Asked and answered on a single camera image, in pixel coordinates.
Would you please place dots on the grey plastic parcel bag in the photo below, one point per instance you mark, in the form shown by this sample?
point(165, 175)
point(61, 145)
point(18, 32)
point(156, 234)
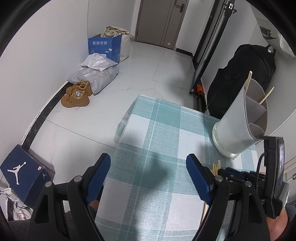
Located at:
point(98, 62)

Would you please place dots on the large grey parcel bag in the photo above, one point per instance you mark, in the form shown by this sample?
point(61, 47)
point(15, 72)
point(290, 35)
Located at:
point(98, 80)

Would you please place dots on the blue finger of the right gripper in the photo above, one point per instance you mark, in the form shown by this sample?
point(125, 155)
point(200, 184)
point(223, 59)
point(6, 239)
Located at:
point(235, 173)

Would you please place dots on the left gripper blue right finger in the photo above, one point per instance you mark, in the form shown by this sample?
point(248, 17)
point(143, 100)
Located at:
point(202, 178)

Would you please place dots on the black backpack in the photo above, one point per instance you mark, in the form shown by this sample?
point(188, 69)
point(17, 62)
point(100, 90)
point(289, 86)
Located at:
point(229, 80)

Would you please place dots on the navy Jordan shoe box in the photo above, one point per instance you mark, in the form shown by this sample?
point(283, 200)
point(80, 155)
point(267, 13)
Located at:
point(25, 175)

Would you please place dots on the beige canvas tote bag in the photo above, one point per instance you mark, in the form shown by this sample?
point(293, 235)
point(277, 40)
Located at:
point(125, 38)

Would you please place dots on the person's right hand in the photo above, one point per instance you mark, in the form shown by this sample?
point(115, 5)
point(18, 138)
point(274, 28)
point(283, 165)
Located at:
point(278, 225)

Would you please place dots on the tan suede shoe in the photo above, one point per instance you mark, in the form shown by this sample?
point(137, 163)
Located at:
point(76, 98)
point(82, 85)

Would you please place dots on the grey entrance door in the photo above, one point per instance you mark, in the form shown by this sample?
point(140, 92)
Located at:
point(159, 22)

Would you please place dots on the white utensil holder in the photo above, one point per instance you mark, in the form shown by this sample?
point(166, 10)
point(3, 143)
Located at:
point(244, 123)

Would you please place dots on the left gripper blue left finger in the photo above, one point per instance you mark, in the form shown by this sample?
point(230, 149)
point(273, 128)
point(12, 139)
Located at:
point(95, 176)

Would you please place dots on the teal plaid tablecloth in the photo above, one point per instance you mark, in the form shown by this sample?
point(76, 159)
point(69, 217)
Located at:
point(148, 193)

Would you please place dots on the blue cardboard box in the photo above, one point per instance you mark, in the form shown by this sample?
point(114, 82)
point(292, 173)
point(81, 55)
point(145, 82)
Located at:
point(108, 46)

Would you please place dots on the orange object on floor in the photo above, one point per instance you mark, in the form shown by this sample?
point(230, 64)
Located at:
point(199, 91)

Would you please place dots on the black metal rack frame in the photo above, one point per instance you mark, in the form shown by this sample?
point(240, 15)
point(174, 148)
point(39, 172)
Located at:
point(215, 26)

